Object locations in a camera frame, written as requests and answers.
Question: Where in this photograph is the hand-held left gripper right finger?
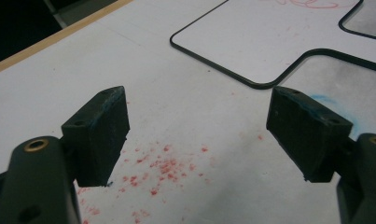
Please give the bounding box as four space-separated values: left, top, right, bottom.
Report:
265 86 354 184

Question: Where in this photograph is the white paddle whiteboard black rim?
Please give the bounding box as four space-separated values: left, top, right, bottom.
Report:
169 0 376 91

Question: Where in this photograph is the white table cover sheet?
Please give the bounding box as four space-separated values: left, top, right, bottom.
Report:
0 0 376 224

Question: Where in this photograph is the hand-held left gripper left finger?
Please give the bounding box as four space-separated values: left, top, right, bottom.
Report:
61 86 131 188

